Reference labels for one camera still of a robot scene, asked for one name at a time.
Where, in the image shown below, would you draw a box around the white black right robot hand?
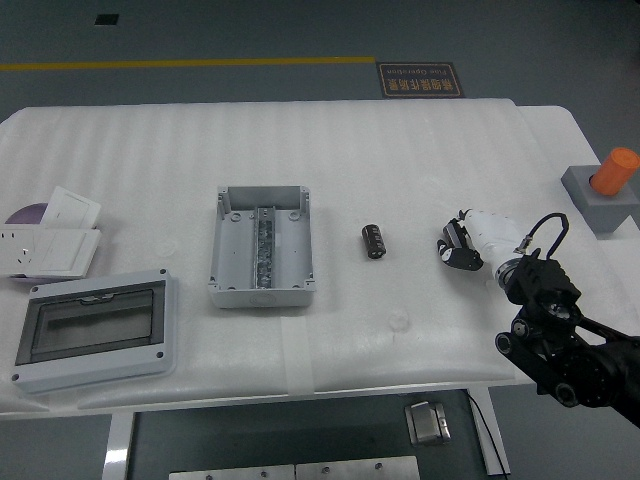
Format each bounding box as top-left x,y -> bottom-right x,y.
435,208 -> 524,274

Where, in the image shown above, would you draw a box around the grey plastic junction box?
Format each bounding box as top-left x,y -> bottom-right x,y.
207,184 -> 316,310

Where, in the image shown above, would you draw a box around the grey block holder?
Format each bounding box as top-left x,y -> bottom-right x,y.
560,164 -> 640,239

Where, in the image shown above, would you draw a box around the orange cylinder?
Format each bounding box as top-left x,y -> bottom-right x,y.
592,146 -> 640,197

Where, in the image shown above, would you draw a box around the black orange floor sign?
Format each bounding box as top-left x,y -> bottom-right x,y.
377,62 -> 466,99

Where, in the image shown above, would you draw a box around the white table leg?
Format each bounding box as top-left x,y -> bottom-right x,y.
102,412 -> 136,480
469,387 -> 512,476

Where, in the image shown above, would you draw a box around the grey metal plate with screws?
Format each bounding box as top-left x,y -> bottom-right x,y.
168,464 -> 296,480
294,455 -> 420,480

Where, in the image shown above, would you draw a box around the white foam sheet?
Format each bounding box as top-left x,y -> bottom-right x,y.
0,98 -> 601,415

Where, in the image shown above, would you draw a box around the grey cover with transparent window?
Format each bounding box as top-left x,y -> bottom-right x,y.
9,268 -> 180,396

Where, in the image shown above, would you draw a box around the purple disc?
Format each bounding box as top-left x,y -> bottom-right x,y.
4,202 -> 51,226

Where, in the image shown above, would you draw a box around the thin black cable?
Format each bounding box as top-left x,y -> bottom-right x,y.
467,392 -> 506,476

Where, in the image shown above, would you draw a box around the metal DIN rail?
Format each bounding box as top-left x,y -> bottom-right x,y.
252,205 -> 277,290

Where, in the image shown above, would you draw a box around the white wall switch plate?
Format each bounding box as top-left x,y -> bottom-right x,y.
37,227 -> 103,279
40,185 -> 102,229

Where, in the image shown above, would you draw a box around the white wall socket plate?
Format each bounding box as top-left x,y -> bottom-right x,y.
0,224 -> 49,277

